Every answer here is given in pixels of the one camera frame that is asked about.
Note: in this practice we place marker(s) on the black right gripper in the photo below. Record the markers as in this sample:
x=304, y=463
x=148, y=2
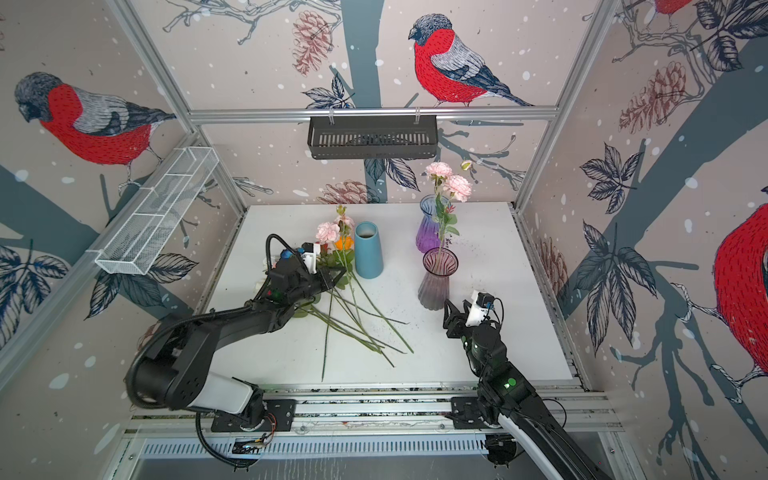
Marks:
x=458, y=319

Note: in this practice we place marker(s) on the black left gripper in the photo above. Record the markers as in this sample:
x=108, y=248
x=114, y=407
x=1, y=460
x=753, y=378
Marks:
x=325, y=279

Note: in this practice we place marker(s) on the orange artificial rose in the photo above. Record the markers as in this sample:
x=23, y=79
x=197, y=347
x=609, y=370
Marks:
x=344, y=243

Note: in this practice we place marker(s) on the pink peony spray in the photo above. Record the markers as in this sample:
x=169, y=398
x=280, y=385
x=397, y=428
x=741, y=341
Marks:
x=449, y=188
x=328, y=234

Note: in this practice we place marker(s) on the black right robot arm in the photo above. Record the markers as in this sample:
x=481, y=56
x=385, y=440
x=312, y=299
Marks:
x=506, y=400

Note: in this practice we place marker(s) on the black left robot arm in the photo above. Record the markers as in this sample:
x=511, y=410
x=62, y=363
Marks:
x=173, y=369

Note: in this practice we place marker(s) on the teal ceramic vase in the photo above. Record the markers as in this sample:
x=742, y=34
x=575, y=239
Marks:
x=368, y=250

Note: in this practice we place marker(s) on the pink grey glass vase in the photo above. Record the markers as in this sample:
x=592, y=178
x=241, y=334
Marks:
x=440, y=264

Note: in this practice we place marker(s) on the blue purple glass vase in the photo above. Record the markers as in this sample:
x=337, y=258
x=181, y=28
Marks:
x=427, y=237

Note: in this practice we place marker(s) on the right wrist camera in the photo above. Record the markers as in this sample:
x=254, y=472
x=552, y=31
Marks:
x=482, y=304

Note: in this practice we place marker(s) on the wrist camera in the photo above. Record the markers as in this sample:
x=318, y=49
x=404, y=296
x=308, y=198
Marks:
x=482, y=304
x=310, y=253

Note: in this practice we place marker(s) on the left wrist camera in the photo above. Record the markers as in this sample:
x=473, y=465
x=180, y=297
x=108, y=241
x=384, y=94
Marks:
x=310, y=253

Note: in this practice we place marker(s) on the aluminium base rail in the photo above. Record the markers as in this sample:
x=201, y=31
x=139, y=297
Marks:
x=318, y=424

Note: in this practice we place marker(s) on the black hanging wire basket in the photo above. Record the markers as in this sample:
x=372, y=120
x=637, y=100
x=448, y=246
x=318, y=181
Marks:
x=373, y=137

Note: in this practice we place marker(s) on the white wire mesh shelf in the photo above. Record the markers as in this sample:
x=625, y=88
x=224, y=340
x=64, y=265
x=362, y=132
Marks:
x=140, y=238

